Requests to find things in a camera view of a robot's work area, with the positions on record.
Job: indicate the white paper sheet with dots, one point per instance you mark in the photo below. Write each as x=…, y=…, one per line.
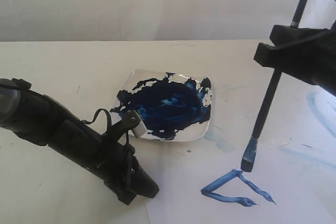
x=208, y=186

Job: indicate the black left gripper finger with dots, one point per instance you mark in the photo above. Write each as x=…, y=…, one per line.
x=143, y=184
x=126, y=195

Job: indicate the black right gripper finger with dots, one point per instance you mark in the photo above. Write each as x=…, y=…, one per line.
x=309, y=37
x=298, y=62

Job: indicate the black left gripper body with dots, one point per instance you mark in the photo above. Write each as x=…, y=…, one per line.
x=101, y=154

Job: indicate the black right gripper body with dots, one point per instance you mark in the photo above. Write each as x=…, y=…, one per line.
x=325, y=73

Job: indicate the white backdrop curtain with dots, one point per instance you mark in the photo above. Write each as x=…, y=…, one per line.
x=79, y=20

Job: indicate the black paintbrush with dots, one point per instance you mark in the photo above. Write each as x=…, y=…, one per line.
x=248, y=158

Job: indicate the white square paint plate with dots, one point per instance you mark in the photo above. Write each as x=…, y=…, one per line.
x=173, y=106

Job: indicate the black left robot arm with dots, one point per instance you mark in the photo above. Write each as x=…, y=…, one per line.
x=43, y=121

